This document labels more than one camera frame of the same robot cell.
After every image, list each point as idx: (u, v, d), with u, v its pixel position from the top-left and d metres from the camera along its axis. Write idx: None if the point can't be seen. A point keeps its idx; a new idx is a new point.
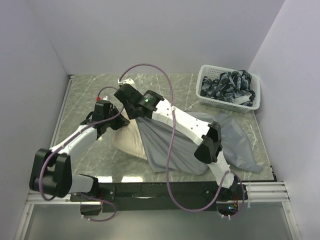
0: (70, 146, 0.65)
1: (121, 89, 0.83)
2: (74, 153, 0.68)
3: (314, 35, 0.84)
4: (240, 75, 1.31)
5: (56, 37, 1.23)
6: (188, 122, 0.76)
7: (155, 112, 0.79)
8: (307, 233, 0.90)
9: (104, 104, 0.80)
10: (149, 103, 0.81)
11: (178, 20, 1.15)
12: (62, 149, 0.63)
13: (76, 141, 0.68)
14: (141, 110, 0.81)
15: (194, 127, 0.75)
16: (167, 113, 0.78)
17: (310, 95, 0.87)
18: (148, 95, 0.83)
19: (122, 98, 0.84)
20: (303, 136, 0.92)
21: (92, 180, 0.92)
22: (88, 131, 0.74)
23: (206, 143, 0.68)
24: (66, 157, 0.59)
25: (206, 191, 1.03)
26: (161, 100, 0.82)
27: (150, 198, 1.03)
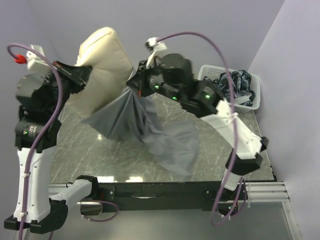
0: (32, 204, 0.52)
1: (177, 66, 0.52)
2: (44, 191, 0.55)
3: (314, 35, 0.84)
4: (240, 75, 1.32)
5: None
6: (246, 133, 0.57)
7: (214, 115, 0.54)
8: (307, 233, 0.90)
9: (34, 93, 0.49)
10: (209, 100, 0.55)
11: (178, 20, 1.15)
12: (27, 215, 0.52)
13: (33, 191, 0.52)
14: (196, 106, 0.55)
15: (250, 142, 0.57)
16: (227, 120, 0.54)
17: (310, 94, 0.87)
18: (208, 89, 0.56)
19: (172, 75, 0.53)
20: (303, 135, 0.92)
21: (91, 182, 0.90)
22: (36, 164, 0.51)
23: (259, 163, 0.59)
24: (37, 225, 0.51)
25: (206, 191, 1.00)
26: (222, 101, 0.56)
27: (150, 198, 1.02)
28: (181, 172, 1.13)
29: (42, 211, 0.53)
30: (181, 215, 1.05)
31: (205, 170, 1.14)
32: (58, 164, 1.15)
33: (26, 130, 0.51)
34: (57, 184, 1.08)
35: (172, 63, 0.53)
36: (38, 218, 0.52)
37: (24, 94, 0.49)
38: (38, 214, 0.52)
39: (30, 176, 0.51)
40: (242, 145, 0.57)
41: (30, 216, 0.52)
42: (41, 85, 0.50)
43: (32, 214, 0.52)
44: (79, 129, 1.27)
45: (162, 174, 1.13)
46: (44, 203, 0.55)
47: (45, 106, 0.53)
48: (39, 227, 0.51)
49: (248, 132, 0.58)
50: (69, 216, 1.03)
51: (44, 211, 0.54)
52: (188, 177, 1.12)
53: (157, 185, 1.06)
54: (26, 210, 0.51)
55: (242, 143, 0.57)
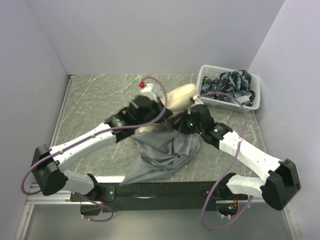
0: (70, 152, 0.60)
1: (199, 111, 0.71)
2: (78, 158, 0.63)
3: (314, 36, 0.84)
4: (240, 75, 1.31)
5: (56, 37, 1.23)
6: (255, 153, 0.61)
7: (221, 142, 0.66)
8: (307, 233, 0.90)
9: (139, 107, 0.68)
10: (218, 132, 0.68)
11: (179, 20, 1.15)
12: (60, 154, 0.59)
13: (82, 146, 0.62)
14: (210, 138, 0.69)
15: (261, 161, 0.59)
16: (233, 143, 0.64)
17: (310, 95, 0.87)
18: (219, 125, 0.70)
19: (194, 116, 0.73)
20: (303, 136, 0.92)
21: (91, 187, 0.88)
22: (103, 136, 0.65)
23: (272, 179, 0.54)
24: (53, 168, 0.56)
25: (206, 191, 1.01)
26: (230, 132, 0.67)
27: (150, 198, 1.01)
28: (181, 172, 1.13)
29: (65, 163, 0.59)
30: (181, 214, 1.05)
31: (205, 171, 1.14)
32: None
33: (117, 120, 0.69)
34: None
35: (196, 107, 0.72)
36: (60, 164, 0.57)
37: (132, 104, 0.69)
38: (64, 161, 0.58)
39: (93, 139, 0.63)
40: (255, 166, 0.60)
41: (60, 156, 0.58)
42: (148, 105, 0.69)
43: (62, 158, 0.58)
44: (79, 129, 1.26)
45: None
46: (70, 162, 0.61)
47: (138, 117, 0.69)
48: (53, 170, 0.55)
49: (260, 153, 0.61)
50: (69, 215, 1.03)
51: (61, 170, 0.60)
52: (188, 177, 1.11)
53: (157, 184, 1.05)
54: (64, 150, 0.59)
55: (254, 163, 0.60)
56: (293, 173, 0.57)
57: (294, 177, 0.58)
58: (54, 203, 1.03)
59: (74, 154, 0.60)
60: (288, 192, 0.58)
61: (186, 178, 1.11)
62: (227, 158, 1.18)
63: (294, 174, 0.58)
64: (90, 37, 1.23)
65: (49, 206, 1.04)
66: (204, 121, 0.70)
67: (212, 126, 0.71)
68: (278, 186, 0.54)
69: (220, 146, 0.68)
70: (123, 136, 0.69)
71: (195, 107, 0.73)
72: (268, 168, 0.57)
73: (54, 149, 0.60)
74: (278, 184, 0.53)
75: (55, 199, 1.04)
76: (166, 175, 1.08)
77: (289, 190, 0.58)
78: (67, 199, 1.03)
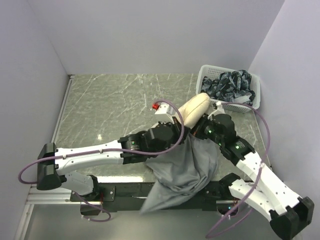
0: (72, 160, 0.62)
1: (225, 124, 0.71)
2: (79, 167, 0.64)
3: (314, 36, 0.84)
4: (240, 75, 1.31)
5: (56, 37, 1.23)
6: (275, 184, 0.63)
7: (241, 161, 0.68)
8: (307, 234, 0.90)
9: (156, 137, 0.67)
10: (238, 149, 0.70)
11: (178, 20, 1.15)
12: (63, 158, 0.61)
13: (86, 158, 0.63)
14: (228, 153, 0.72)
15: (280, 194, 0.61)
16: (255, 169, 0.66)
17: (310, 95, 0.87)
18: (240, 142, 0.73)
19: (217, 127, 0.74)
20: (303, 136, 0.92)
21: (89, 191, 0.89)
22: (110, 156, 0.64)
23: (288, 216, 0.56)
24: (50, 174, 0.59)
25: (206, 191, 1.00)
26: (251, 152, 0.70)
27: (150, 198, 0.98)
28: None
29: (64, 169, 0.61)
30: (181, 214, 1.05)
31: None
32: None
33: (131, 142, 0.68)
34: None
35: (221, 120, 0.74)
36: (58, 169, 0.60)
37: (150, 132, 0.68)
38: (63, 167, 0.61)
39: (99, 154, 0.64)
40: (273, 196, 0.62)
41: (62, 161, 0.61)
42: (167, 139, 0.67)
43: (63, 163, 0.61)
44: (79, 129, 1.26)
45: None
46: (69, 168, 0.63)
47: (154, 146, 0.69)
48: (49, 174, 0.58)
49: (280, 185, 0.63)
50: (69, 216, 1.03)
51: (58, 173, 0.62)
52: None
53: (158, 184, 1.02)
54: (67, 156, 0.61)
55: (272, 194, 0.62)
56: (308, 211, 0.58)
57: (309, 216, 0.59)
58: (54, 203, 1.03)
59: (75, 163, 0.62)
60: (298, 227, 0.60)
61: None
62: (227, 158, 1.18)
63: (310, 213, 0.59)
64: (90, 37, 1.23)
65: (49, 206, 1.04)
66: (227, 135, 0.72)
67: (233, 141, 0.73)
68: (293, 224, 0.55)
69: (240, 166, 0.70)
70: (133, 159, 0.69)
71: (220, 118, 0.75)
72: (286, 203, 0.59)
73: (59, 152, 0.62)
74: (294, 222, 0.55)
75: (55, 199, 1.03)
76: (186, 199, 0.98)
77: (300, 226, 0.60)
78: (68, 199, 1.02)
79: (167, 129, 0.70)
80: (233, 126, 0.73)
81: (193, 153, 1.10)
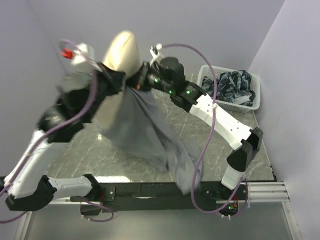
0: (19, 181, 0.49)
1: (174, 68, 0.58)
2: (37, 173, 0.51)
3: (313, 36, 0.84)
4: (240, 75, 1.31)
5: (56, 38, 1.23)
6: (228, 121, 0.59)
7: (194, 106, 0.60)
8: (307, 233, 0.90)
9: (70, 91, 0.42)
10: (190, 95, 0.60)
11: (178, 20, 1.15)
12: (11, 185, 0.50)
13: (28, 168, 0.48)
14: (180, 101, 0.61)
15: (234, 129, 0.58)
16: (207, 109, 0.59)
17: (310, 95, 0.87)
18: (191, 86, 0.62)
19: (163, 73, 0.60)
20: (303, 136, 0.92)
21: (89, 189, 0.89)
22: (42, 148, 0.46)
23: (244, 147, 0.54)
24: (13, 203, 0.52)
25: (205, 191, 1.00)
26: (203, 95, 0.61)
27: (151, 198, 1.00)
28: None
29: (23, 191, 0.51)
30: (181, 214, 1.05)
31: (205, 171, 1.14)
32: (58, 164, 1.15)
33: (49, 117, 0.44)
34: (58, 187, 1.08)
35: (167, 62, 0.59)
36: (15, 197, 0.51)
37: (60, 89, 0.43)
38: (18, 192, 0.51)
39: (32, 157, 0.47)
40: (228, 134, 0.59)
41: (12, 188, 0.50)
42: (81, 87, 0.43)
43: (14, 189, 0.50)
44: None
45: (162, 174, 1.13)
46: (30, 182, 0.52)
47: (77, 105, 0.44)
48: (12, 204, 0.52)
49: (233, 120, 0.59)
50: (69, 216, 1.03)
51: (26, 192, 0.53)
52: None
53: (158, 185, 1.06)
54: (11, 183, 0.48)
55: (227, 132, 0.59)
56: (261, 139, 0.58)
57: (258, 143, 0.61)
58: (54, 203, 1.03)
59: (23, 183, 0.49)
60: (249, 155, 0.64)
61: None
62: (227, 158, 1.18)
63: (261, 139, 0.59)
64: (90, 37, 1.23)
65: (49, 207, 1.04)
66: (177, 81, 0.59)
67: (183, 86, 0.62)
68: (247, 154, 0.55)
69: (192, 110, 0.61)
70: (65, 133, 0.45)
71: (166, 62, 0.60)
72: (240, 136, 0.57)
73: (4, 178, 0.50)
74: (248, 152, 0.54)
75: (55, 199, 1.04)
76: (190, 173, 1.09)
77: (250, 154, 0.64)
78: (68, 199, 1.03)
79: (79, 75, 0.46)
80: (182, 69, 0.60)
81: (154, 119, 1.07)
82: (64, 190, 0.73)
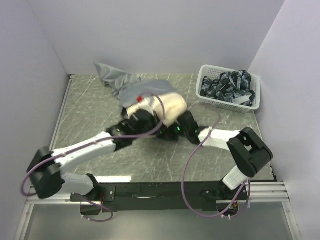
0: (73, 156, 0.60)
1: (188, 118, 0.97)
2: (77, 163, 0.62)
3: (314, 36, 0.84)
4: (240, 75, 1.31)
5: (56, 37, 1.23)
6: (221, 133, 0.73)
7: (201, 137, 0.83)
8: (307, 233, 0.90)
9: (139, 119, 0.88)
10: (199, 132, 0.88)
11: (179, 20, 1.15)
12: (62, 157, 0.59)
13: (84, 151, 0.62)
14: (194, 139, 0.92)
15: (225, 136, 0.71)
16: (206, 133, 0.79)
17: (310, 95, 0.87)
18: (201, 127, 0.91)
19: (182, 122, 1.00)
20: (303, 136, 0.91)
21: (89, 189, 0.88)
22: (105, 144, 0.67)
23: (230, 141, 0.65)
24: (56, 171, 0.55)
25: (206, 191, 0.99)
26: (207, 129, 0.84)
27: (150, 198, 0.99)
28: (181, 172, 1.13)
29: (66, 166, 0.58)
30: (180, 214, 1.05)
31: (205, 171, 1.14)
32: None
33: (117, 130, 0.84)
34: None
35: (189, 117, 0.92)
36: (61, 166, 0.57)
37: (133, 117, 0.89)
38: (64, 165, 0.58)
39: (94, 145, 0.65)
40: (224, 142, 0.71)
41: (62, 159, 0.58)
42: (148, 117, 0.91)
43: (64, 160, 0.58)
44: (79, 129, 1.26)
45: (162, 174, 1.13)
46: (69, 166, 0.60)
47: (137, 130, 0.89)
48: (53, 172, 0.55)
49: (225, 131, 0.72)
50: (70, 216, 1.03)
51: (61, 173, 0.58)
52: (188, 177, 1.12)
53: (158, 185, 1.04)
54: (65, 155, 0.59)
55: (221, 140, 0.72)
56: (253, 137, 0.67)
57: (257, 142, 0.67)
58: (54, 203, 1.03)
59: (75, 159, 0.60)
60: (258, 157, 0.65)
61: (186, 178, 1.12)
62: (227, 158, 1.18)
63: (256, 138, 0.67)
64: (90, 36, 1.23)
65: (49, 207, 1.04)
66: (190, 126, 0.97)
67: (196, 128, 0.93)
68: (237, 146, 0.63)
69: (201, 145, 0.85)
70: (122, 145, 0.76)
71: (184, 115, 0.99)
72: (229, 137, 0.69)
73: (57, 151, 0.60)
74: (235, 144, 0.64)
75: (55, 199, 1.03)
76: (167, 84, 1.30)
77: (259, 156, 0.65)
78: (67, 199, 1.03)
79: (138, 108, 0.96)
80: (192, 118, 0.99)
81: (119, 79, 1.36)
82: (69, 184, 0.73)
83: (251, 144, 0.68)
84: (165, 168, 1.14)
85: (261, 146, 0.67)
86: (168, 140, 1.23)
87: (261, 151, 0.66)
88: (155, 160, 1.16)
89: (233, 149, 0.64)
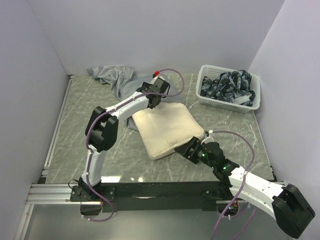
0: (121, 111, 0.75)
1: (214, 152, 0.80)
2: (124, 116, 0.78)
3: (315, 35, 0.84)
4: (240, 75, 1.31)
5: (56, 37, 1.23)
6: (258, 183, 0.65)
7: (229, 177, 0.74)
8: (306, 234, 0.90)
9: (163, 82, 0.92)
10: (227, 170, 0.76)
11: (179, 20, 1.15)
12: (115, 111, 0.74)
13: (128, 107, 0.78)
14: (221, 177, 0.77)
15: (266, 189, 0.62)
16: (240, 177, 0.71)
17: (311, 95, 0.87)
18: (230, 163, 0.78)
19: (207, 154, 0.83)
20: (304, 135, 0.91)
21: (100, 178, 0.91)
22: (141, 99, 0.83)
23: (276, 203, 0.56)
24: (115, 121, 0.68)
25: (206, 191, 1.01)
26: (237, 168, 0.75)
27: (150, 198, 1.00)
28: (181, 172, 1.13)
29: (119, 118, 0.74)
30: (180, 214, 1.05)
31: (205, 171, 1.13)
32: (58, 164, 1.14)
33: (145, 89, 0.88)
34: (57, 184, 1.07)
35: (212, 148, 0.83)
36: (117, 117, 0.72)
37: (158, 80, 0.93)
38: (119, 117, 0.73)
39: (133, 101, 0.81)
40: (263, 194, 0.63)
41: (115, 113, 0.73)
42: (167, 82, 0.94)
43: (117, 114, 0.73)
44: (79, 129, 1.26)
45: (162, 174, 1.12)
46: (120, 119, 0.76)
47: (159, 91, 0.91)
48: (113, 122, 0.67)
49: (264, 182, 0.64)
50: (70, 216, 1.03)
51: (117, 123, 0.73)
52: (188, 177, 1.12)
53: (157, 184, 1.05)
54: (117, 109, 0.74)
55: (260, 192, 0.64)
56: (298, 196, 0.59)
57: (302, 201, 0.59)
58: (54, 204, 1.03)
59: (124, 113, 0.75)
60: (303, 219, 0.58)
61: (186, 178, 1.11)
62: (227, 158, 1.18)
63: (301, 197, 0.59)
64: (90, 36, 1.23)
65: (49, 207, 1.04)
66: (217, 161, 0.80)
67: (225, 164, 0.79)
68: (284, 211, 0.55)
69: (231, 187, 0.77)
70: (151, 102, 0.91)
71: (211, 147, 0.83)
72: (272, 193, 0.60)
73: (108, 109, 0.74)
74: (282, 207, 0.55)
75: (55, 200, 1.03)
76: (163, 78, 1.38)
77: (305, 218, 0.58)
78: (68, 199, 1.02)
79: (157, 81, 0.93)
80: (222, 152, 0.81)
81: (113, 71, 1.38)
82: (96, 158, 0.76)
83: (293, 201, 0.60)
84: (165, 168, 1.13)
85: (306, 206, 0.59)
86: None
87: (306, 212, 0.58)
88: (155, 160, 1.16)
89: (277, 211, 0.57)
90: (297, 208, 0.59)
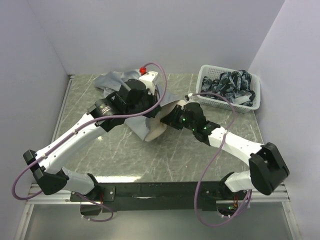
0: (54, 154, 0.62)
1: (192, 109, 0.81)
2: (67, 154, 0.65)
3: (315, 34, 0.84)
4: (240, 75, 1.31)
5: (55, 37, 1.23)
6: (238, 142, 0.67)
7: (209, 137, 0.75)
8: (307, 233, 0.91)
9: (131, 89, 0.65)
10: (206, 130, 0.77)
11: (179, 20, 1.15)
12: (45, 158, 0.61)
13: (65, 146, 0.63)
14: (200, 137, 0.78)
15: (244, 147, 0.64)
16: (220, 136, 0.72)
17: (311, 95, 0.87)
18: (210, 124, 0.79)
19: (188, 113, 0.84)
20: (304, 135, 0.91)
21: (91, 187, 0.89)
22: (87, 130, 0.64)
23: (252, 159, 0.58)
24: (40, 177, 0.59)
25: (205, 191, 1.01)
26: (217, 127, 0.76)
27: (150, 198, 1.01)
28: (181, 172, 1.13)
29: (51, 166, 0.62)
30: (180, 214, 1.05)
31: (205, 171, 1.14)
32: None
33: (104, 106, 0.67)
34: None
35: (192, 107, 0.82)
36: (46, 169, 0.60)
37: (124, 88, 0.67)
38: (49, 166, 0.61)
39: (76, 135, 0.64)
40: (240, 152, 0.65)
41: (45, 161, 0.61)
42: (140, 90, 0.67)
43: (47, 163, 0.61)
44: None
45: (162, 174, 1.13)
46: (58, 162, 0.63)
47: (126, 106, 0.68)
48: (38, 177, 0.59)
49: (244, 141, 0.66)
50: (70, 216, 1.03)
51: (52, 170, 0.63)
52: (188, 177, 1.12)
53: (157, 185, 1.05)
54: (47, 155, 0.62)
55: (238, 150, 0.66)
56: (275, 154, 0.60)
57: (278, 160, 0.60)
58: (54, 204, 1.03)
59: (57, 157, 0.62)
60: (277, 177, 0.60)
61: (186, 178, 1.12)
62: (227, 158, 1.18)
63: (279, 156, 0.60)
64: (90, 36, 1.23)
65: (49, 207, 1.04)
66: (197, 120, 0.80)
67: (204, 124, 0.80)
68: (260, 167, 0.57)
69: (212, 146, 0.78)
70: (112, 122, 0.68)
71: (190, 105, 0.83)
72: (250, 151, 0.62)
73: (39, 155, 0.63)
74: (257, 163, 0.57)
75: (55, 200, 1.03)
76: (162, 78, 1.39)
77: (278, 176, 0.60)
78: (67, 199, 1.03)
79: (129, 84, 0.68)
80: (202, 111, 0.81)
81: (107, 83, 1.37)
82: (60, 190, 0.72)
83: (270, 161, 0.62)
84: (165, 168, 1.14)
85: (282, 166, 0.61)
86: (168, 140, 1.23)
87: (281, 171, 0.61)
88: (155, 160, 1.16)
89: (253, 167, 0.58)
90: (274, 168, 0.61)
